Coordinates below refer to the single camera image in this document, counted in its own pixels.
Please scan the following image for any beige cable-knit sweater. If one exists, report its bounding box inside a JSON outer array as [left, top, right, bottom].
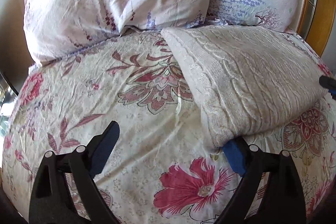
[[161, 26, 327, 152]]

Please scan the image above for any wooden headboard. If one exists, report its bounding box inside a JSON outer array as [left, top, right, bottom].
[[279, 0, 336, 58]]

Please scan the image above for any floral bed sheet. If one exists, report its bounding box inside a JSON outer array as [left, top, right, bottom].
[[1, 32, 335, 223]]

